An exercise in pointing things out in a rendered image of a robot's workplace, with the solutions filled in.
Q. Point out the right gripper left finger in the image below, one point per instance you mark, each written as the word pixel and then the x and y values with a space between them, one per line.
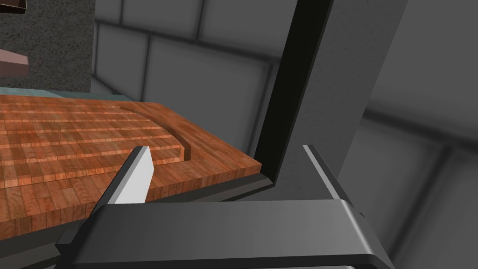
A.
pixel 135 179

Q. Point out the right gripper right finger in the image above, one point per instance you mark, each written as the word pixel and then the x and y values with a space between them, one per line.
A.
pixel 325 175

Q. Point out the brown wooden cutting board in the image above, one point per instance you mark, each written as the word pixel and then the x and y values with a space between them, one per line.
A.
pixel 74 149

